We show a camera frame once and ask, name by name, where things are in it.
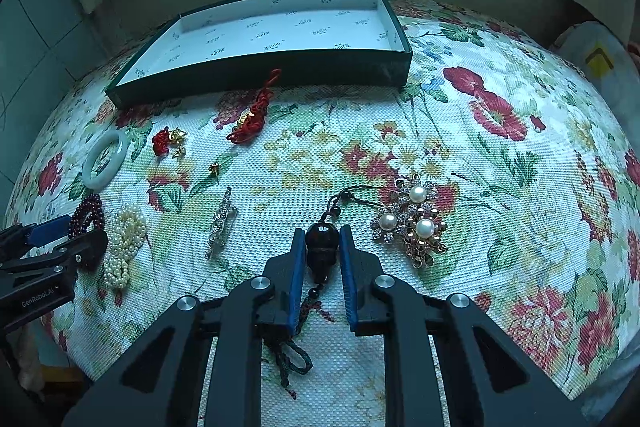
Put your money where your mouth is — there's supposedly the silver rhinestone brooch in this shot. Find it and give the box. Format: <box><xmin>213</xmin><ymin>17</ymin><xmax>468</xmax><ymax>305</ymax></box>
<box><xmin>206</xmin><ymin>186</ymin><xmax>239</xmax><ymax>260</ymax></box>

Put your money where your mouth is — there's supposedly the floral bed cover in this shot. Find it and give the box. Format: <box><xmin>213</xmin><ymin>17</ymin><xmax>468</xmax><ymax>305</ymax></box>
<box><xmin>2</xmin><ymin>0</ymin><xmax>639</xmax><ymax>425</ymax></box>

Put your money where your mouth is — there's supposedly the white pillow yellow pattern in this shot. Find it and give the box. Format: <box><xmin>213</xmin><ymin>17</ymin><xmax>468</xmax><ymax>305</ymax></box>
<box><xmin>552</xmin><ymin>22</ymin><xmax>639</xmax><ymax>112</ymax></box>

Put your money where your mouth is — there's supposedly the pearl flower brooch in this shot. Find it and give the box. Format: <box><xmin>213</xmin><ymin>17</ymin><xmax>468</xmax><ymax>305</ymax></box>
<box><xmin>370</xmin><ymin>176</ymin><xmax>447</xmax><ymax>270</ymax></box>

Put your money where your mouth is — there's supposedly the red knotted cord charm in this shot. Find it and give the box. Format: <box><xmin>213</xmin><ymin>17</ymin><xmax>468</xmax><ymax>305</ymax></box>
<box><xmin>227</xmin><ymin>68</ymin><xmax>282</xmax><ymax>145</ymax></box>

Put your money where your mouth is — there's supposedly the red rose gold brooch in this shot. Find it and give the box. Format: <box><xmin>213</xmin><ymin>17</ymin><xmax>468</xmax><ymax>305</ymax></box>
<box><xmin>152</xmin><ymin>127</ymin><xmax>188</xmax><ymax>158</ymax></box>

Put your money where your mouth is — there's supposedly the dark green jewelry tray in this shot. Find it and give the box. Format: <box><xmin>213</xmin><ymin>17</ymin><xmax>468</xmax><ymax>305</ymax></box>
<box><xmin>105</xmin><ymin>0</ymin><xmax>412</xmax><ymax>109</ymax></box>

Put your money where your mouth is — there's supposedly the dark red bead bracelet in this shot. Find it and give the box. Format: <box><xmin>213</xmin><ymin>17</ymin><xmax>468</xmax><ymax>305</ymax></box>
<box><xmin>67</xmin><ymin>192</ymin><xmax>106</xmax><ymax>272</ymax></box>

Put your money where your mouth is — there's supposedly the small gold star earring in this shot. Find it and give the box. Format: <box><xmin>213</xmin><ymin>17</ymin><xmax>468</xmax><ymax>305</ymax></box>
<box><xmin>208</xmin><ymin>162</ymin><xmax>220</xmax><ymax>178</ymax></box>

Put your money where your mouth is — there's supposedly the white pearl bracelet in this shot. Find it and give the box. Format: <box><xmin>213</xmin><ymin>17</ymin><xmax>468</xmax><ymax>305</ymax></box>
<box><xmin>102</xmin><ymin>204</ymin><xmax>149</xmax><ymax>291</ymax></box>

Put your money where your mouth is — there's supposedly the black bead tassel pendant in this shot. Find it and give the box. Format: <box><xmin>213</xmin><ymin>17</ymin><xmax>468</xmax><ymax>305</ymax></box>
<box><xmin>264</xmin><ymin>184</ymin><xmax>378</xmax><ymax>390</ymax></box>

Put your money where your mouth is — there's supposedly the white jade bangle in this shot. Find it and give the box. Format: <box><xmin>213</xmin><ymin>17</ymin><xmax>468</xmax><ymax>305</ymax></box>
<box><xmin>81</xmin><ymin>130</ymin><xmax>129</xmax><ymax>192</ymax></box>

